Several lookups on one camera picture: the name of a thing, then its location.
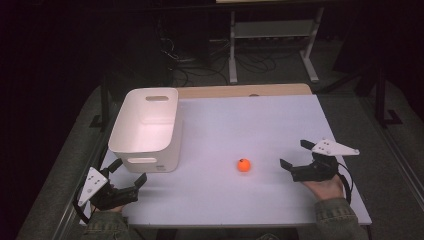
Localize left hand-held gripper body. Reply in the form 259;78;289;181
77;166;140;212

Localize black metal stand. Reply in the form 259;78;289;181
372;64;404;128
88;71;113;133

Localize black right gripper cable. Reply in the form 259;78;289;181
334;162;354;205

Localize orange tangerine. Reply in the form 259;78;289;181
236;158;252;173

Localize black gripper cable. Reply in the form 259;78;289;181
72;190;92;225
334;162;354;205

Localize white plastic storage bin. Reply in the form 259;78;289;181
107;87;184;174

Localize black floor cables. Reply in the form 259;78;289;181
159;35;278;88

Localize person's left hand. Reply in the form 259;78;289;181
105;203;126;214

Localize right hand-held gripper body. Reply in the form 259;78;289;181
290;138;361;183

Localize white metal table frame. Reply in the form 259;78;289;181
227;6;326;85

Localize person's right hand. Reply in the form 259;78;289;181
301;174;345;202

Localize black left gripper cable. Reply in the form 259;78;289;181
72;190;92;225

